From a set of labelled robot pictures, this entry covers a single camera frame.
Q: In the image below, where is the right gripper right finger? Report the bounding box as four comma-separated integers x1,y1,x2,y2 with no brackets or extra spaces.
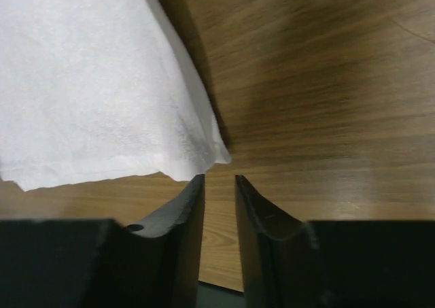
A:
234,175,434,307

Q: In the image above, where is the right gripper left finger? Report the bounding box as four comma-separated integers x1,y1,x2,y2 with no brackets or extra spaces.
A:
1,175,205,307

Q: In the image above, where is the white towel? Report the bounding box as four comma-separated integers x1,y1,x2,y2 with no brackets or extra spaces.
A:
1,0,231,191

